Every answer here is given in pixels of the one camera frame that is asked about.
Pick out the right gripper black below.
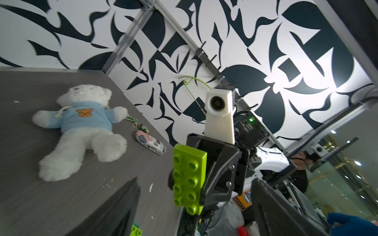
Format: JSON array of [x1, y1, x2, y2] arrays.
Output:
[[187, 133, 250, 207]]

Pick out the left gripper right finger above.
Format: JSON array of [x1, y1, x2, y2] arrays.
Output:
[[251, 179, 326, 236]]

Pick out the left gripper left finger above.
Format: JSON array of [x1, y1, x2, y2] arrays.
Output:
[[67, 177, 140, 236]]

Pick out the small lime lego brick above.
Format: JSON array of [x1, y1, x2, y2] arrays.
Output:
[[130, 223, 142, 236]]

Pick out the long lime lego brick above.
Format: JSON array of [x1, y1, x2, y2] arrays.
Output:
[[173, 143, 207, 215]]

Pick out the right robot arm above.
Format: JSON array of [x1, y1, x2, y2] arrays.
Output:
[[187, 111, 295, 207]]

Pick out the person in background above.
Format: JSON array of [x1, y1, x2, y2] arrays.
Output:
[[290, 151, 321, 193]]

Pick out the blue gloved hand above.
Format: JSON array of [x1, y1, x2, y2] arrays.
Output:
[[327, 212, 378, 236]]

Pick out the white teddy bear blue shirt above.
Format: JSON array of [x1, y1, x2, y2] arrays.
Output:
[[32, 85, 129, 182]]

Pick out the green plastic hanger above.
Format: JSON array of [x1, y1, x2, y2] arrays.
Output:
[[178, 75, 212, 115]]

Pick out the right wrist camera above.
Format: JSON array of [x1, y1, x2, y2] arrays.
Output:
[[204, 85, 235, 145]]

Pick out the green keychain cord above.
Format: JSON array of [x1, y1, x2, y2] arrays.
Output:
[[125, 116, 150, 134]]

